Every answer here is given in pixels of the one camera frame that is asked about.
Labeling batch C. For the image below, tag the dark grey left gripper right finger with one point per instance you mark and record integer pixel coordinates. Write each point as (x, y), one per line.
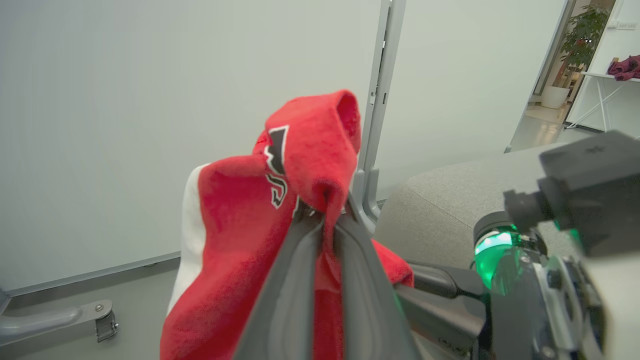
(370, 300)

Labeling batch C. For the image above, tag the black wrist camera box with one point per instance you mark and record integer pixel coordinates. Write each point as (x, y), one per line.
(595, 190)

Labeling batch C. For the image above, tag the grey fabric sofa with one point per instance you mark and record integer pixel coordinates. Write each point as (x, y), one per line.
(440, 210)

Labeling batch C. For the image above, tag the maroon cloth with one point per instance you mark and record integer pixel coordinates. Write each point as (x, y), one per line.
(625, 67)

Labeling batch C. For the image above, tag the white table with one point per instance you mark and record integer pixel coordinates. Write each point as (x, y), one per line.
(602, 95)

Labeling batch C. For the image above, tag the grey metal partition post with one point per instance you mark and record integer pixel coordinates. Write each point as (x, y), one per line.
(382, 75)

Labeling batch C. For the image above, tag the metal caster bracket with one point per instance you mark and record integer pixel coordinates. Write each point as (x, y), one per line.
(106, 325)

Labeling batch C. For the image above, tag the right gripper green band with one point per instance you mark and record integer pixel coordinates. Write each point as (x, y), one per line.
(530, 300)

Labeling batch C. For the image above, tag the green potted plant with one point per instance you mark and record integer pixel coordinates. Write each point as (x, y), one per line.
(582, 37)

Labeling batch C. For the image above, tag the white wall switch panel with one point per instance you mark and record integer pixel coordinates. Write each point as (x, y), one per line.
(625, 24)

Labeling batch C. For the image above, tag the white plant pot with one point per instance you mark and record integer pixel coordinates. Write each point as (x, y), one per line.
(555, 97)

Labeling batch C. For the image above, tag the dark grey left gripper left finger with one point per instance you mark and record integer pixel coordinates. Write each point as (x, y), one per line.
(282, 300)

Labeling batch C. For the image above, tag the red and white garment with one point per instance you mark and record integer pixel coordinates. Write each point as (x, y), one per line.
(235, 240)

